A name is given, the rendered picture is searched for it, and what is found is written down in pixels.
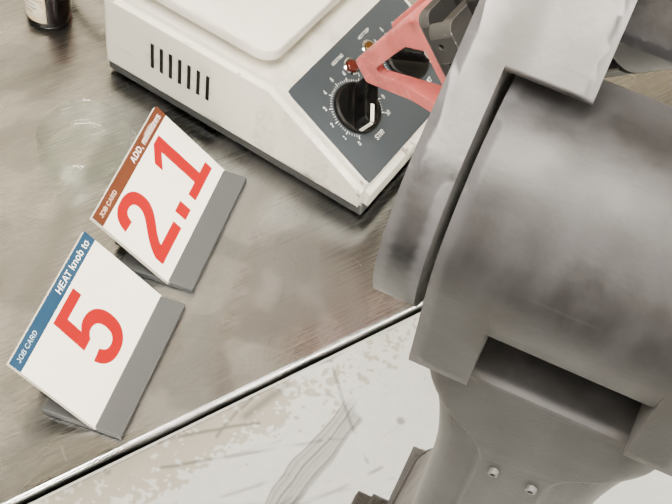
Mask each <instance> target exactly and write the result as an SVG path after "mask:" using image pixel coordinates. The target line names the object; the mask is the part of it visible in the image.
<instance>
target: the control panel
mask: <svg viewBox="0 0 672 504"><path fill-rule="evenodd" d="M409 7H410V6H409V5H408V4H407V3H406V2H405V0H380V1H379V2H378V3H377V4H375V5H374V6H373V7H372V8H371V9H370V10H369V11H368V12H367V13H366V14H365V15H364V16H363V17H362V18H361V19H360V20H359V21H358V22H357V23H356V24H355V25H354V26H353V27H352V28H351V29H350V30H349V31H348V32H347V33H346V34H345V35H344V36H343V37H342V38H341V39H340V40H339V41H338V42H337V43H336V44H335V45H334V46H333V47H332V48H331V49H330V50H329V51H328V52H327V53H326V54H325V55H324V56H323V57H322V58H321V59H319V60H318V61H317V62H316V63H315V64H314V65H313V66H312V67H311V68H310V69H309V70H308V71H307V72H306V73H305V74H304V75H303V76H302V77H301V78H300V79H299V80H298V81H297V82H296V83H295V84H294V85H293V86H292V87H291V88H290V90H289V91H288V93H289V94H290V96H291V97H292V98H293V99H294V100H295V102H296V103H297V104H298V105H299V106H300V107H301V108H302V110H303V111H304V112H305V113H306V114H307V115H308V116H309V117H310V119H311V120H312V121H313V122H314V123H315V124H316V125H317V126H318V128H319V129H320V130H321V131H322V132H323V133H324V134H325V135H326V137H327V138H328V139H329V140H330V141H331V142H332V143H333V144H334V146H335V147H336V148H337V149H338V150H339V151H340V152H341V154H342V155H343V156H344V157H345V158H346V159H347V160H348V161H349V163H350V164H351V165H352V166H353V167H354V168H355V169H356V170H357V172H358V173H359V174H360V175H361V176H362V177H363V178H364V179H365V180H366V181H367V182H368V183H370V182H371V181H373V179H374V178H375V177H376V176H377V175H378V174H379V173H380V172H381V170H382V169H383V168H384V167H385V166H386V165H387V164H388V163H389V162H390V160H391V159H392V158H393V157H394V156H395V155H396V154H397V153H398V151H399V150H400V149H401V148H402V147H403V146H404V145H405V144H406V142H407V141H408V140H409V139H410V138H411V137H412V136H413V135H414V133H415V132H416V131H417V130H418V129H419V128H420V127H421V126H422V124H423V123H424V122H425V121H426V120H427V119H428V118H429V115H430V113H431V112H429V111H428V110H426V109H425V108H423V107H422V106H420V105H418V104H417V103H415V102H413V101H411V100H409V99H407V98H404V97H402V96H399V95H397V94H394V93H392V92H389V91H387V90H384V89H382V88H380V87H378V100H379V102H380V105H381V110H382V115H381V120H380V123H379V125H378V126H377V127H376V128H375V129H374V130H372V131H371V132H369V133H366V134H358V133H354V132H352V131H350V130H348V129H347V128H346V127H345V126H344V125H343V124H342V123H341V122H340V121H339V119H338V117H337V115H336V113H335V109H334V97H335V94H336V92H337V90H338V89H339V88H340V87H341V86H343V85H344V84H346V83H349V82H358V81H359V80H361V79H362V78H363V77H364V76H363V75H362V73H361V71H360V69H359V67H358V69H357V71H356V72H351V71H350V70H349V69H348V68H347V65H346V63H347V61H348V60H355V61H356V59H357V58H358V57H359V56H360V55H361V54H362V53H364V52H365V51H366V50H365V47H364V45H365V43H366V42H368V41H369V42H372V43H375V42H377V41H378V40H379V39H380V38H381V37H383V36H384V35H385V34H386V33H387V32H389V31H390V30H391V29H392V22H393V21H394V20H396V19H397V18H398V17H399V16H400V15H401V14H402V13H404V12H405V11H406V10H407V9H408V8H409ZM420 79H421V80H425V81H428V82H431V83H435V84H438V85H442V84H441V82H440V80H439V78H438V76H437V74H436V72H435V70H434V68H433V66H432V64H431V62H429V68H428V71H427V73H426V74H425V75H424V76H423V77H422V78H420Z"/></svg>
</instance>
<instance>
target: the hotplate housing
mask: <svg viewBox="0 0 672 504"><path fill-rule="evenodd" d="M379 1H380V0H340V1H339V2H338V3H337V4H336V5H335V6H334V7H333V8H332V9H331V10H330V11H329V12H328V13H327V14H326V15H324V16H323V17H322V18H321V19H320V20H319V21H318V22H317V23H316V24H315V25H314V26H313V27H312V28H311V29H310V30H309V31H308V32H307V33H306V34H304V35H303V36H302V37H301V38H300V39H299V40H298V41H297V42H296V43H295V44H294V45H293V46H292V47H291V48H290V49H289V50H288V51H287V52H286V53H285V54H283V55H282V56H281V57H279V58H278V59H275V60H268V61H266V60H260V59H258V58H255V57H253V56H252V55H250V54H248V53H246V52H245V51H243V50H241V49H239V48H238V47H236V46H234V45H232V44H231V43H229V42H227V41H225V40H224V39H222V38H220V37H218V36H217V35H215V34H213V33H211V32H210V31H208V30H206V29H204V28H202V27H201V26H199V25H197V24H195V23H194V22H192V21H190V20H188V19H187V18H185V17H183V16H181V15H180V14H178V13H176V12H174V11H173V10H171V9H169V8H167V7H166V6H164V5H162V4H160V3H159V2H157V1H155V0H104V13H105V34H106V52H107V59H108V60H109V63H110V67H111V68H112V69H114V70H116V71H118V72H119V73H121V74H123V75H124V76H126V77H128V78H129V79H131V80H133V81H134V82H136V83H138V84H139V85H141V86H143V87H144V88H146V89H148V90H150V91H151V92H153V93H155V94H156V95H158V96H160V97H161V98H163V99H165V100H166V101H168V102H170V103H171V104H173V105H175V106H176V107H178V108H180V109H181V110H183V111H185V112H187V113H188V114H190V115H192V116H193V117H195V118H197V119H198V120H200V121H202V122H203V123H205V124H207V125H208V126H210V127H212V128H213V129H215V130H217V131H219V132H220V133H222V134H224V135H225V136H227V137H229V138H230V139H232V140H234V141H235V142H237V143H239V144H240V145H242V146H244V147H245V148H247V149H249V150H251V151H252V152H254V153H256V154H257V155H259V156H261V157H262V158H264V159H266V160H267V161H269V162H271V163H272V164H274V165H276V166H277V167H279V168H281V169H283V170H284V171H286V172H288V173H289V174H291V175H293V176H294V177H296V178H298V179H299V180H301V181H303V182H304V183H306V184H308V185H309V186H311V187H313V188H315V189H316V190H318V191H320V192H321V193H323V194H325V195H326V196H328V197H330V198H331V199H333V200H335V201H336V202H338V203H340V204H341V205H343V206H345V207H347V208H348V209H350V210H352V211H353V212H355V213H357V214H358V215H361V214H362V213H363V212H364V210H365V209H366V208H367V207H368V206H369V205H370V204H371V202H372V201H373V200H374V199H375V198H376V197H377V196H378V194H379V193H380V192H381V191H382V190H383V189H384V188H385V186H386V185H387V184H388V183H389V182H390V181H391V180H392V178H393V177H394V176H395V175H396V174H397V173H398V172H399V170H400V169H401V168H402V167H403V166H404V165H405V164H406V163H407V161H408V160H409V159H410V158H411V157H412V155H413V153H414V150H415V148H416V145H417V143H418V141H419V138H420V136H421V134H422V132H423V129H424V127H425V125H426V122H427V120H428V119H427V120H426V121H425V122H424V123H423V124H422V126H421V127H420V128H419V129H418V130H417V131H416V132H415V133H414V135H413V136H412V137H411V138H410V139H409V140H408V141H407V142H406V144H405V145H404V146H403V147H402V148H401V149H400V150H399V151H398V153H397V154H396V155H395V156H394V157H393V158H392V159H391V160H390V162H389V163H388V164H387V165H386V166H385V167H384V168H383V169H382V170H381V172H380V173H379V174H378V175H377V176H376V177H375V178H374V179H373V181H371V182H370V183H368V182H367V181H366V180H365V179H364V178H363V177H362V176H361V175H360V174H359V173H358V172H357V170H356V169H355V168H354V167H353V166H352V165H351V164H350V163H349V161H348V160H347V159H346V158H345V157H344V156H343V155H342V154H341V152H340V151H339V150H338V149H337V148H336V147H335V146H334V144H333V143H332V142H331V141H330V140H329V139H328V138H327V137H326V135H325V134H324V133H323V132H322V131H321V130H320V129H319V128H318V126H317V125H316V124H315V123H314V122H313V121H312V120H311V119H310V117H309V116H308V115H307V114H306V113H305V112H304V111H303V110H302V108H301V107H300V106H299V105H298V104H297V103H296V102H295V100H294V99H293V98H292V97H291V96H290V94H289V93H288V91H289V90H290V88H291V87H292V86H293V85H294V84H295V83H296V82H297V81H298V80H299V79H300V78H301V77H302V76H303V75H304V74H305V73H306V72H307V71H308V70H309V69H310V68H311V67H312V66H313V65H314V64H315V63H316V62H317V61H318V60H319V59H321V58H322V57H323V56H324V55H325V54H326V53H327V52H328V51H329V50H330V49H331V48H332V47H333V46H334V45H335V44H336V43H337V42H338V41H339V40H340V39H341V38H342V37H343V36H344V35H345V34H346V33H347V32H348V31H349V30H350V29H351V28H352V27H353V26H354V25H355V24H356V23H357V22H358V21H359V20H360V19H361V18H362V17H363V16H364V15H365V14H366V13H367V12H368V11H369V10H370V9H371V8H372V7H373V6H374V5H375V4H377V3H378V2H379Z"/></svg>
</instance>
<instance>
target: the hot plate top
mask: <svg viewBox="0 0 672 504"><path fill-rule="evenodd" d="M155 1H157V2H159V3H160V4H162V5H164V6H166V7H167V8H169V9H171V10H173V11H174V12H176V13H178V14H180V15H181V16H183V17H185V18H187V19H188V20H190V21H192V22H194V23H195V24H197V25H199V26H201V27H202V28H204V29H206V30H208V31H210V32H211V33H213V34H215V35H217V36H218V37H220V38H222V39H224V40H225V41H227V42H229V43H231V44H232V45H234V46H236V47H238V48H239V49H241V50H243V51H245V52H246V53H248V54H250V55H252V56H253V57H255V58H258V59H260V60H266V61H268V60H275V59H278V58H279V57H281V56H282V55H283V54H285V53H286V52H287V51H288V50H289V49H290V48H291V47H292V46H293V45H294V44H295V43H296V42H297V41H298V40H299V39H300V38H301V37H302V36H303V35H304V34H306V33H307V32H308V31H309V30H310V29H311V28H312V27H313V26H314V25H315V24H316V23H317V22H318V21H319V20H320V19H321V18H322V17H323V16H324V15H326V14H327V13H328V12H329V11H330V10H331V9H332V8H333V7H334V6H335V5H336V4H337V3H338V2H339V1H340V0H155Z"/></svg>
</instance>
